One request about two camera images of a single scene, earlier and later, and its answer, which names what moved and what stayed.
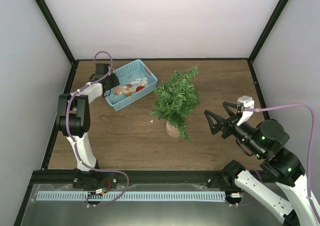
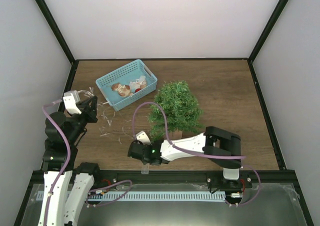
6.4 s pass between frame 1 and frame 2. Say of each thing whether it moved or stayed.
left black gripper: moved
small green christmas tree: moved
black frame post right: stayed
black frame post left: stayed
